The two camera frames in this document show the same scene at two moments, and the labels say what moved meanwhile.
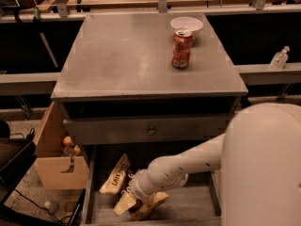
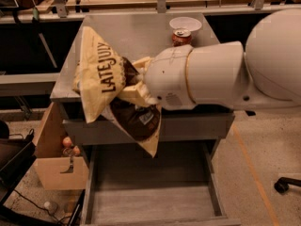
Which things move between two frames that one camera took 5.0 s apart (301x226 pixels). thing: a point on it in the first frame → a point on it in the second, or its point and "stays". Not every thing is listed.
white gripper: x=137 y=188 → x=166 y=75
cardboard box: x=59 y=171 stays
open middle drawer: x=196 y=200 stays
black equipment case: x=17 y=155 stays
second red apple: x=76 y=150 stays
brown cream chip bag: x=115 y=180 → x=102 y=72
